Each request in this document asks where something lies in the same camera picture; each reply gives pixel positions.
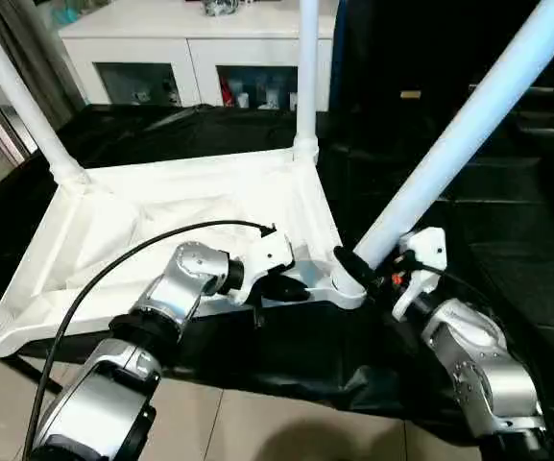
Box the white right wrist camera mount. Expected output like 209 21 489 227
391 227 449 322

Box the white cabinet with glass doors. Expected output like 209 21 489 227
58 0 335 112

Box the grey curtain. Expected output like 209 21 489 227
0 0 88 145

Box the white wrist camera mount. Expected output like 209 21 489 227
235 232 297 307
391 227 449 322

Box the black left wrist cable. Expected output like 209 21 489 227
21 219 277 461

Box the dark patterned small object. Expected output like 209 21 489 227
199 0 239 18

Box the white plastic table top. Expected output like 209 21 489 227
0 146 369 359

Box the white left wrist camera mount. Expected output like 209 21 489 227
235 232 297 307

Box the black mat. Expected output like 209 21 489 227
0 100 554 438

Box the black work table leg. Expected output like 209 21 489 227
12 357 64 393

